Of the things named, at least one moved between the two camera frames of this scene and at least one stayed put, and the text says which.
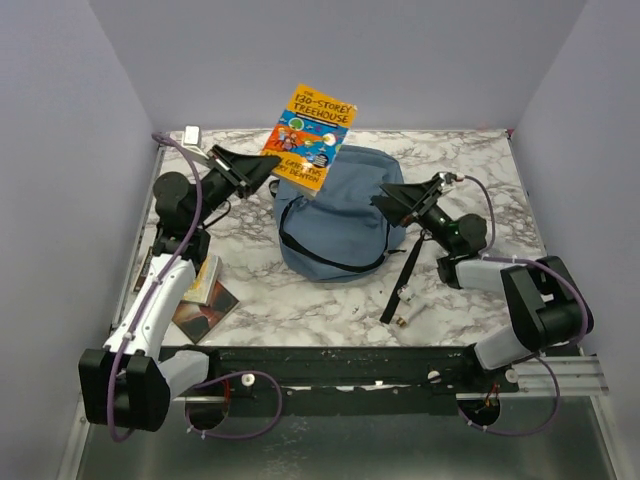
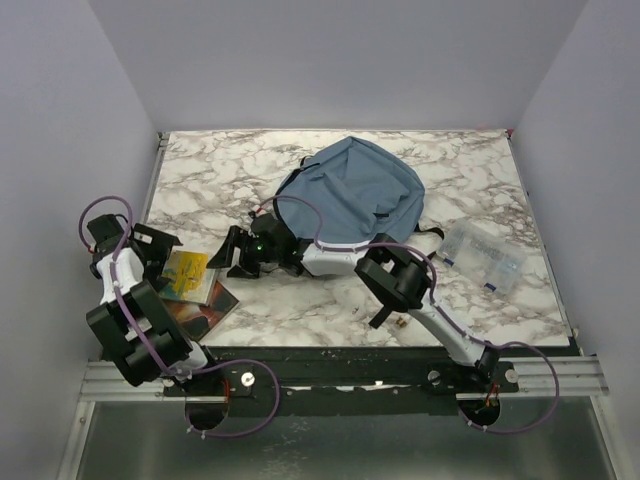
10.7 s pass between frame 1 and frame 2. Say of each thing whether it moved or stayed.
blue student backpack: moved
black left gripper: moved
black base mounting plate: stayed
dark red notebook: stayed
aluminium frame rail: stayed
